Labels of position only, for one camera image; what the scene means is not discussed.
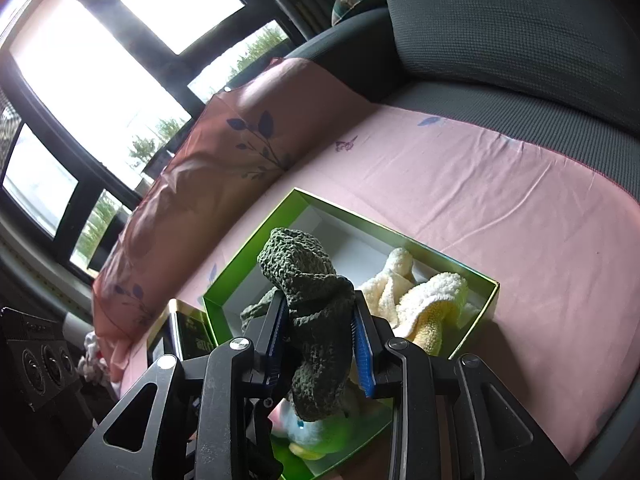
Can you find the green box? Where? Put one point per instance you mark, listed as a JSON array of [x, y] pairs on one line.
[[250, 257]]

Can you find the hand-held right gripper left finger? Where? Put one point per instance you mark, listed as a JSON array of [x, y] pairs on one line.
[[276, 350]]

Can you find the pink floral pillow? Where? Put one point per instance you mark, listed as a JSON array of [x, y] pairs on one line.
[[225, 160]]

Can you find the crumpled white cloth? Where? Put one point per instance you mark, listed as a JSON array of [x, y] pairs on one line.
[[95, 360]]

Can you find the black framed window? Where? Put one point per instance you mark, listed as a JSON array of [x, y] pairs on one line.
[[100, 60]]

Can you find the black and gold tea box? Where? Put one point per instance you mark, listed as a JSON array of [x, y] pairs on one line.
[[192, 332]]

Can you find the yellow towel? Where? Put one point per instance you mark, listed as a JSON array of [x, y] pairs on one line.
[[425, 305]]

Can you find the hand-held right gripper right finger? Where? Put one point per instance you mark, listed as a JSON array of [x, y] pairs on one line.
[[361, 360]]

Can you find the dark grey sofa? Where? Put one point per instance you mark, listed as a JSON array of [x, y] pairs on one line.
[[500, 35]]

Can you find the blue plush toy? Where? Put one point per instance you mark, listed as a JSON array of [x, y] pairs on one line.
[[307, 432]]

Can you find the black speaker unit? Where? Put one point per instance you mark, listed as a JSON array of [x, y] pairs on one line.
[[40, 360]]

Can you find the dark green knit cloth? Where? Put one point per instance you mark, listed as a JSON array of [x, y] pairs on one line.
[[310, 320]]

